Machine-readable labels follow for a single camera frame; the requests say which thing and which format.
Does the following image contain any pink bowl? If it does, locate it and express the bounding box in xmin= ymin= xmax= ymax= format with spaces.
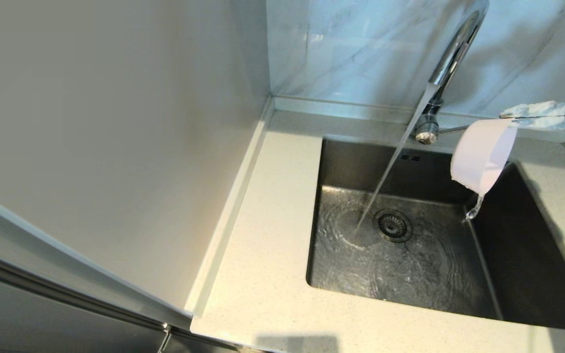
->
xmin=450 ymin=118 xmax=518 ymax=197

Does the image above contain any chrome gooseneck faucet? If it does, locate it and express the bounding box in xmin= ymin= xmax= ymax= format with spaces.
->
xmin=410 ymin=0 xmax=489 ymax=145

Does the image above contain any stainless steel sink basin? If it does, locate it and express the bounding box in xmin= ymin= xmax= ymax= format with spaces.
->
xmin=306 ymin=138 xmax=565 ymax=330

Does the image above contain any round metal drain strainer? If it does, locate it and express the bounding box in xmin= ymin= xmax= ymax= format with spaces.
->
xmin=374 ymin=209 xmax=414 ymax=244

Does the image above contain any white cabinet side panel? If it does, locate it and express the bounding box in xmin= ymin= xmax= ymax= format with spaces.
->
xmin=0 ymin=0 xmax=274 ymax=330

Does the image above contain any grey steel appliance front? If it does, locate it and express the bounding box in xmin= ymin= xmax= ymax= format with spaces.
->
xmin=0 ymin=243 xmax=244 ymax=353

